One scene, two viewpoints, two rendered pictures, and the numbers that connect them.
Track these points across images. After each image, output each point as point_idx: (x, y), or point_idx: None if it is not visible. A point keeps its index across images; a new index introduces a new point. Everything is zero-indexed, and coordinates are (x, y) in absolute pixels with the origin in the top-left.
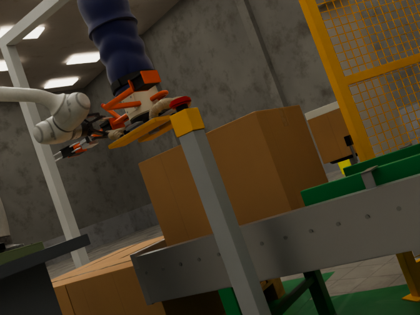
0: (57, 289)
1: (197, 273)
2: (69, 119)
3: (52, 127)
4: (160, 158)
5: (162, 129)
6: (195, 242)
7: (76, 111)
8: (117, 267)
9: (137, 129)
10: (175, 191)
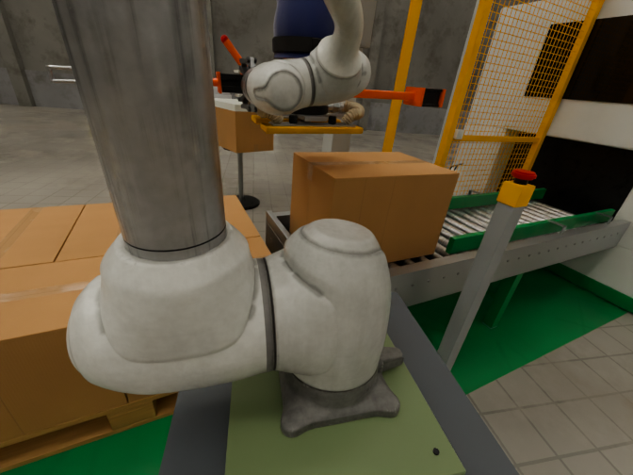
0: None
1: None
2: (342, 96)
3: (305, 90)
4: (365, 182)
5: None
6: (400, 276)
7: (360, 90)
8: None
9: (332, 130)
10: (362, 219)
